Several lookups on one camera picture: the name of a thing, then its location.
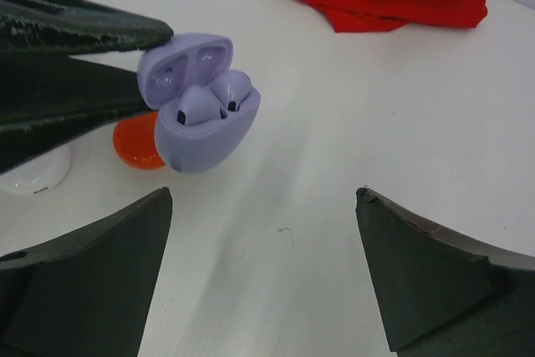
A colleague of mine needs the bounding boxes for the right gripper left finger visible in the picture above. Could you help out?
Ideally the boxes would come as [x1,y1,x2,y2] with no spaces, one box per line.
[1,187,172,357]

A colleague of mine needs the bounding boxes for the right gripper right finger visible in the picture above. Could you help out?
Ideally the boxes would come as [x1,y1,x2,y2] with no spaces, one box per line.
[355,187,534,357]

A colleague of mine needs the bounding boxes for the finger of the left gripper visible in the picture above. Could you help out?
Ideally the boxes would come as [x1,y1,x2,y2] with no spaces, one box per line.
[1,0,174,56]
[1,56,150,172]

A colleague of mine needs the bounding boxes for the white earbud charging case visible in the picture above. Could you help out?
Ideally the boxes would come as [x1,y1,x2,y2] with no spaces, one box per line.
[1,145,72,196]

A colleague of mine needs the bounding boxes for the orange earbud charging case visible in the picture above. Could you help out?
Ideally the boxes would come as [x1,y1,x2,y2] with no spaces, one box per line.
[113,112,165,171]

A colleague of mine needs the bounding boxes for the purple earbud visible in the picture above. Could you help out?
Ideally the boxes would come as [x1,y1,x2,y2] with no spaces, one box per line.
[211,70,252,112]
[176,85,222,126]

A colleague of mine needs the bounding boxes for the purple earbud charging case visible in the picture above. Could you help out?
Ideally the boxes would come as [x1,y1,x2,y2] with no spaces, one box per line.
[137,33,261,174]

